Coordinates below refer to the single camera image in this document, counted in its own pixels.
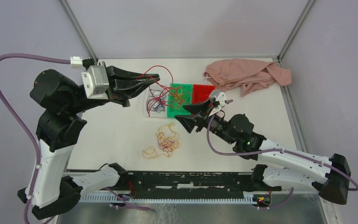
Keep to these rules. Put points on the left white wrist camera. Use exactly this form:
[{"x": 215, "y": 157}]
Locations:
[{"x": 95, "y": 79}]

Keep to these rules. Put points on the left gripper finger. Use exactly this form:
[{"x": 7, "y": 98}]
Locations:
[
  {"x": 118, "y": 74},
  {"x": 130, "y": 89}
]

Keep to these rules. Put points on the white slotted cable duct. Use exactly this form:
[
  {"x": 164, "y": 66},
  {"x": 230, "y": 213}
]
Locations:
[{"x": 106, "y": 197}]

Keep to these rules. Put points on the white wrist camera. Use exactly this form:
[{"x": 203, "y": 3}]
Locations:
[
  {"x": 95, "y": 79},
  {"x": 218, "y": 100}
]

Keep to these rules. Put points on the red plastic bin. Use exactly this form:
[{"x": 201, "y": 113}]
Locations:
[{"x": 201, "y": 92}]

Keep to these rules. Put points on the clear plastic bin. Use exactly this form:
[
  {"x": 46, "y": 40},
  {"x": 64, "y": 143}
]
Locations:
[{"x": 154, "y": 105}]

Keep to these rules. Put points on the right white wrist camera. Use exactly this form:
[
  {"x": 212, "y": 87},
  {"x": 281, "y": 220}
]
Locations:
[{"x": 218, "y": 100}]

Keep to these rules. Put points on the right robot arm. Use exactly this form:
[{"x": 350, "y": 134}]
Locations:
[{"x": 279, "y": 166}]

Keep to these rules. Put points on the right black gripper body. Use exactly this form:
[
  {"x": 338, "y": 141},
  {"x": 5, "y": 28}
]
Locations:
[{"x": 208, "y": 122}]

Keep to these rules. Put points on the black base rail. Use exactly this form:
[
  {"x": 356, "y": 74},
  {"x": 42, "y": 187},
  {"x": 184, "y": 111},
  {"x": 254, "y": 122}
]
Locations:
[{"x": 175, "y": 193}]

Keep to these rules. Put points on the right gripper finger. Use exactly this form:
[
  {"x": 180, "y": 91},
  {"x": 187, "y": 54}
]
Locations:
[
  {"x": 201, "y": 108},
  {"x": 189, "y": 122}
]

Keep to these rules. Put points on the pink cloth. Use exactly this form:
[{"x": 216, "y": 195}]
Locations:
[{"x": 247, "y": 74}]

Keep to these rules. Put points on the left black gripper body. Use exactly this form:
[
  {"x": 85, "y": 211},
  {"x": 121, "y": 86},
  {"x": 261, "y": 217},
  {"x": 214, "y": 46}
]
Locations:
[{"x": 113, "y": 95}]

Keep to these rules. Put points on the aluminium frame rail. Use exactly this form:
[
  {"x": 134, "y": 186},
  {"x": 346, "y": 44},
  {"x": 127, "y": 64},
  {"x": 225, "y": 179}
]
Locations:
[{"x": 274, "y": 179}]

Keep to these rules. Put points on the right controller board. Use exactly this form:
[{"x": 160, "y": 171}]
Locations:
[{"x": 262, "y": 201}]

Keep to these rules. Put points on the green plastic bin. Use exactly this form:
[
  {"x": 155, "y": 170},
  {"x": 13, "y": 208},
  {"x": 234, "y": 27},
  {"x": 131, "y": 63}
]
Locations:
[{"x": 180, "y": 94}]

